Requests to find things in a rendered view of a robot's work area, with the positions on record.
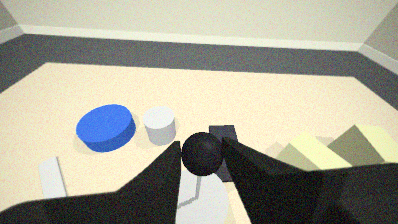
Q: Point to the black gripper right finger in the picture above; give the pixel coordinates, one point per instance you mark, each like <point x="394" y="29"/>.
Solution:
<point x="275" y="192"/>

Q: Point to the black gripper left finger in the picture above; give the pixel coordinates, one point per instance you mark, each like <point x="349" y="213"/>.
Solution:
<point x="151" y="197"/>

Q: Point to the white cylinder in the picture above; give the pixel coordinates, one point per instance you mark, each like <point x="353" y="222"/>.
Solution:
<point x="159" y="123"/>

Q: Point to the blue short cylinder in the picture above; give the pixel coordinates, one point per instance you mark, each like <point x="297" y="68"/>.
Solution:
<point x="106" y="128"/>

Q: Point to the glass french press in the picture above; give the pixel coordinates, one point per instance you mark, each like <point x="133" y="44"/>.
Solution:
<point x="203" y="198"/>

